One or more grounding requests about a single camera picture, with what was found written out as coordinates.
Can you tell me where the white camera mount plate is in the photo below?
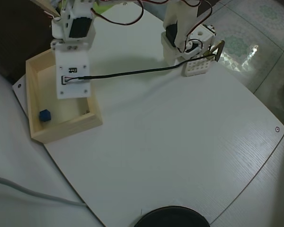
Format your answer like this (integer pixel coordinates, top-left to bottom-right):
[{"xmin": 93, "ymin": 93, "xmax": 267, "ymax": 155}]
[{"xmin": 55, "ymin": 48, "xmax": 91, "ymax": 99}]

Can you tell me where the green cloth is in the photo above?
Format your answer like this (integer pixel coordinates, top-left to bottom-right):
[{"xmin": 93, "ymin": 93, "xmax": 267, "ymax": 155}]
[{"xmin": 94, "ymin": 3, "xmax": 107, "ymax": 15}]

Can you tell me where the dark brown furniture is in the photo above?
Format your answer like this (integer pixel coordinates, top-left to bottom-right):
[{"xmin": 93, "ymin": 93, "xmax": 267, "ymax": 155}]
[{"xmin": 0, "ymin": 0, "xmax": 62, "ymax": 83}]

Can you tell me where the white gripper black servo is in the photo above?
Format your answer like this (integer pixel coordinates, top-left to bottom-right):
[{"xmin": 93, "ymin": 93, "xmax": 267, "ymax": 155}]
[{"xmin": 50, "ymin": 4, "xmax": 97, "ymax": 51}]

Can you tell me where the small blue cube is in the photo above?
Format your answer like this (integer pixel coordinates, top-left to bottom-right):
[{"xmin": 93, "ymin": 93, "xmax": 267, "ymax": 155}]
[{"xmin": 39, "ymin": 109, "xmax": 52, "ymax": 123}]

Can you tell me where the brass table clamp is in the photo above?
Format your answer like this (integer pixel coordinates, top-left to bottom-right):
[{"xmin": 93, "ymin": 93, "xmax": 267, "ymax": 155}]
[{"xmin": 203, "ymin": 40, "xmax": 226, "ymax": 62}]

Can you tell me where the light wooden plank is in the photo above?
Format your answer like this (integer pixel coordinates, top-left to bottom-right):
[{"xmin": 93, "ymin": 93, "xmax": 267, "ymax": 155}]
[{"xmin": 30, "ymin": 0, "xmax": 62, "ymax": 18}]

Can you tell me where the red black servo wire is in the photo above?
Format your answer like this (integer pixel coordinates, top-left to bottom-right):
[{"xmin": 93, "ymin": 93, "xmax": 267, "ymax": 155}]
[{"xmin": 90, "ymin": 0, "xmax": 145, "ymax": 26}]

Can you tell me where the white wood-grain base board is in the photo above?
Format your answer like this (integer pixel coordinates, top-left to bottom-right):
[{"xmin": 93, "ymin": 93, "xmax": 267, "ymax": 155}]
[{"xmin": 12, "ymin": 0, "xmax": 284, "ymax": 227}]

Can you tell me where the light wooden open box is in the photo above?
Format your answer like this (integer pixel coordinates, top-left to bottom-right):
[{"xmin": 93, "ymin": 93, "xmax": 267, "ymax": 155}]
[{"xmin": 25, "ymin": 48, "xmax": 103, "ymax": 144}]

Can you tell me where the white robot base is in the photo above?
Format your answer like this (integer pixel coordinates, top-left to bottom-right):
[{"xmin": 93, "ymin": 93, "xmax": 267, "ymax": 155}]
[{"xmin": 160, "ymin": 23, "xmax": 216, "ymax": 78}]

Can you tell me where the black camera cable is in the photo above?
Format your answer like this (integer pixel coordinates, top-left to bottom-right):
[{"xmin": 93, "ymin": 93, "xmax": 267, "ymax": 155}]
[{"xmin": 78, "ymin": 54, "xmax": 216, "ymax": 81}]

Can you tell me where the black round object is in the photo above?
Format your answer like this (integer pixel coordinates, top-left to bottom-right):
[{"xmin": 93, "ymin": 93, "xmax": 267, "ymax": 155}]
[{"xmin": 134, "ymin": 205, "xmax": 210, "ymax": 227}]

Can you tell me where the grey cable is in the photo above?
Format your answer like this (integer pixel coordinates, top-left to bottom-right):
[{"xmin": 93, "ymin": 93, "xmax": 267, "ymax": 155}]
[{"xmin": 0, "ymin": 174, "xmax": 87, "ymax": 208}]

